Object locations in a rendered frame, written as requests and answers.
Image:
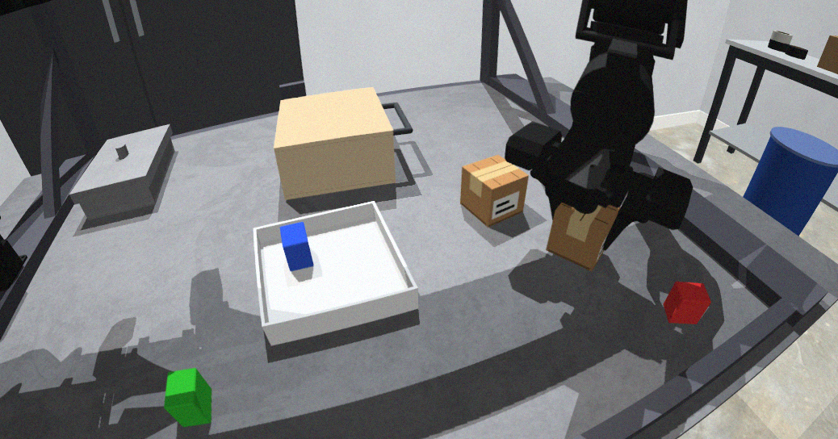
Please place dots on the brown cardboard box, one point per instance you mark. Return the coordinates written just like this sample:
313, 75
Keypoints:
493, 190
579, 238

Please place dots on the white open-top tray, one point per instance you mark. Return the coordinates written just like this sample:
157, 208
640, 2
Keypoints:
355, 258

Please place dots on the green block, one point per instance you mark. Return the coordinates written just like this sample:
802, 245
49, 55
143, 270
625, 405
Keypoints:
188, 398

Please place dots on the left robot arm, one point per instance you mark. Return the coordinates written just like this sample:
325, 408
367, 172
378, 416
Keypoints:
612, 104

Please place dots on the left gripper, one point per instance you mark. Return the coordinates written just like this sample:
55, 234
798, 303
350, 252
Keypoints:
662, 199

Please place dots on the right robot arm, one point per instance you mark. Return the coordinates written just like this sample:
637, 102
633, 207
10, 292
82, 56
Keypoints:
10, 261

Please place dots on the blue block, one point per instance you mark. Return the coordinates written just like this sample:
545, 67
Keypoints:
296, 247

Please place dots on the red block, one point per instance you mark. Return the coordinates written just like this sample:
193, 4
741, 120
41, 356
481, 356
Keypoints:
686, 303

